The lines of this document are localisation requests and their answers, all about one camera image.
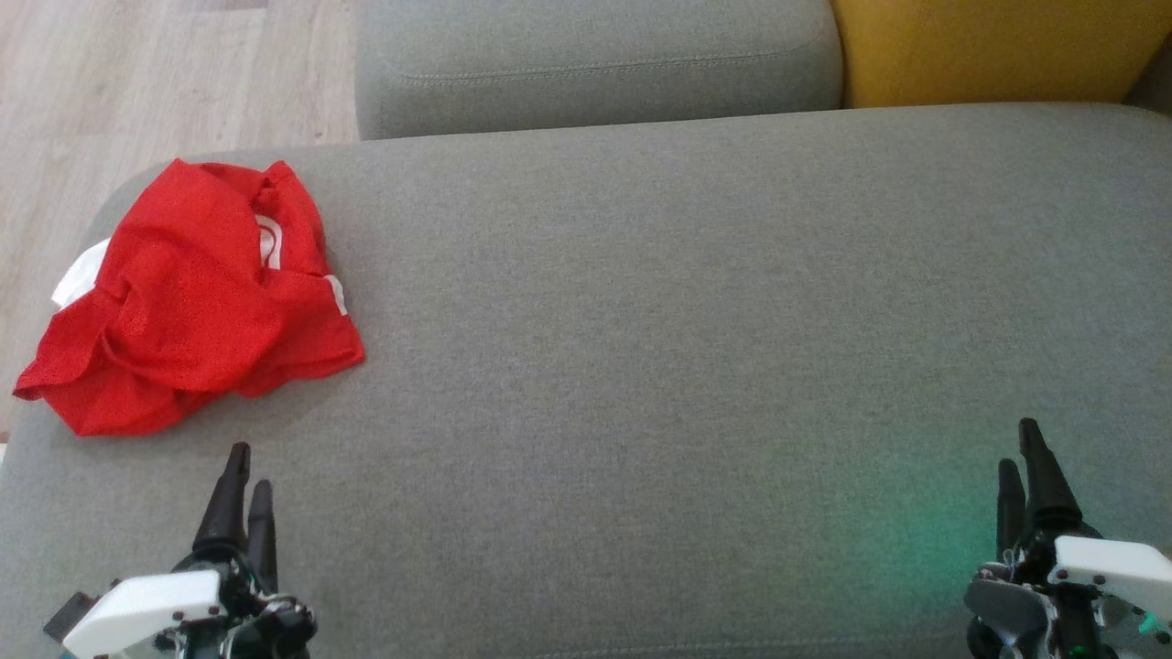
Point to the yellow sofa cushion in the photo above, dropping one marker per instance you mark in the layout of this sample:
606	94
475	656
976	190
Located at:
989	46

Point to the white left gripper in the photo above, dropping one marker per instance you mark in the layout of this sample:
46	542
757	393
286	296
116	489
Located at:
137	613

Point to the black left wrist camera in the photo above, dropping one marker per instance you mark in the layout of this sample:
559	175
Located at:
66	618

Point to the grey sofa back cushion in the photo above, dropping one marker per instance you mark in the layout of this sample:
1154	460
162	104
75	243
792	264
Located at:
595	64

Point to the grey sofa seat cushion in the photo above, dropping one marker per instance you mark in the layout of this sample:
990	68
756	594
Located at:
641	366

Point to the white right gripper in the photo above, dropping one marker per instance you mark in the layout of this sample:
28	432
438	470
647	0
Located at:
1108	567

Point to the red jersey white trim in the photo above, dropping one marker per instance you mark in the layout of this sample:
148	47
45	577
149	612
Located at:
192	247

